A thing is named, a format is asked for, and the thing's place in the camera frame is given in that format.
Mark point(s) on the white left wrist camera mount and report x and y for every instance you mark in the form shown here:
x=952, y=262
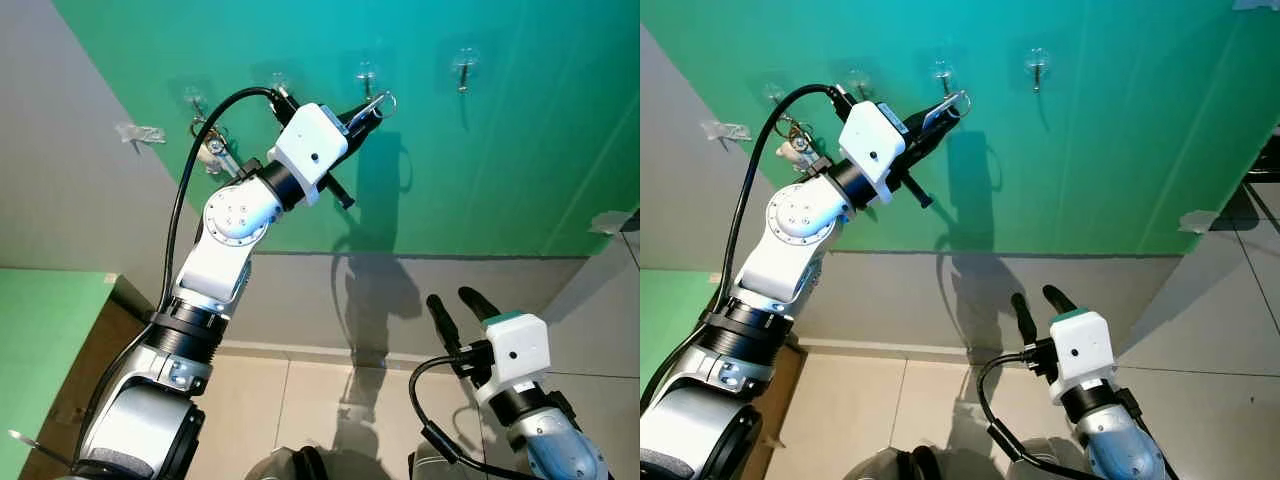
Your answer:
x=872, y=148
x=312, y=150

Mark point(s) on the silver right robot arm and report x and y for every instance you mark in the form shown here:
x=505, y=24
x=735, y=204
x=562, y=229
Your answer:
x=555, y=450
x=1120, y=450

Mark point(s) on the pale tape on sheet corner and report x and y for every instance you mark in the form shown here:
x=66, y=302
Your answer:
x=610, y=222
x=1198, y=220

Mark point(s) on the grey robot right leg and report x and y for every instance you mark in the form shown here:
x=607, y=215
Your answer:
x=450, y=473
x=1040, y=465

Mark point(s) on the clear adhesive wall hook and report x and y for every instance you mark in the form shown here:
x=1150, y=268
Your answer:
x=942, y=70
x=772, y=92
x=463, y=65
x=367, y=72
x=857, y=80
x=278, y=80
x=1037, y=62
x=193, y=95

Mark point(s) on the grey robot leg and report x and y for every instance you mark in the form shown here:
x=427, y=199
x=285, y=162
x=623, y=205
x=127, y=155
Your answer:
x=290, y=467
x=1040, y=465
x=895, y=467
x=450, y=473

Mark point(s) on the pale blue tape strip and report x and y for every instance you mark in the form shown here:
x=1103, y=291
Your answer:
x=1258, y=4

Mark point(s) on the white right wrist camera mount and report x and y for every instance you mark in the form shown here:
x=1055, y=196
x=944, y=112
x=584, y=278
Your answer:
x=1085, y=355
x=520, y=355

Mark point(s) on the key bunch with white bear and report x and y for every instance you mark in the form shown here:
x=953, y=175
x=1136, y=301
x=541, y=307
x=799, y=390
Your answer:
x=793, y=150
x=212, y=150

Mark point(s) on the green wall sheet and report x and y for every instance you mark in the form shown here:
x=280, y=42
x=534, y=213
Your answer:
x=1100, y=150
x=520, y=150

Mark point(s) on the green table cover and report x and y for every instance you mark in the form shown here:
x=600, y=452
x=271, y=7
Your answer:
x=665, y=320
x=45, y=350

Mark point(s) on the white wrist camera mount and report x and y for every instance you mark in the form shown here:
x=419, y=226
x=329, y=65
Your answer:
x=520, y=355
x=872, y=148
x=1085, y=355
x=312, y=150

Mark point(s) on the key bunch with pale tag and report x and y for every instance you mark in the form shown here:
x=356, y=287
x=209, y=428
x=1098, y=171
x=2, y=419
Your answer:
x=358, y=117
x=932, y=113

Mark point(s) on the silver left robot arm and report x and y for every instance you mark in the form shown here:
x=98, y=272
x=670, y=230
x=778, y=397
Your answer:
x=225, y=260
x=790, y=260

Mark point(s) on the clear tape piece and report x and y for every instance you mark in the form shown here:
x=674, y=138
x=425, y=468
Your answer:
x=140, y=133
x=725, y=130

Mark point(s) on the grey robot left leg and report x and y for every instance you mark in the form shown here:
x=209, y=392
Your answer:
x=290, y=467
x=895, y=467

